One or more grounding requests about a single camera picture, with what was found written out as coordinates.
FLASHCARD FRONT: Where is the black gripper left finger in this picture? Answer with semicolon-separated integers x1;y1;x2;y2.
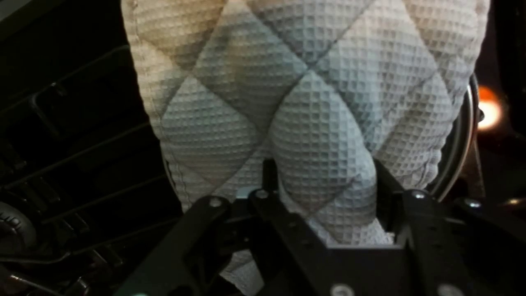
116;156;354;296

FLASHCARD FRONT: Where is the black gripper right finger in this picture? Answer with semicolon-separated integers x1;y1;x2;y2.
374;159;526;296

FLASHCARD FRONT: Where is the glass pan lid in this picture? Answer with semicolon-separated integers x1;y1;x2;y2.
423;70;481;203

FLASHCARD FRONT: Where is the white cloth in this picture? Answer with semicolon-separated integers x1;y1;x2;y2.
119;0;491;296

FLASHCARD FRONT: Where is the black gas stove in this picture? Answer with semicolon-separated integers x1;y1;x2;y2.
0;0;526;296

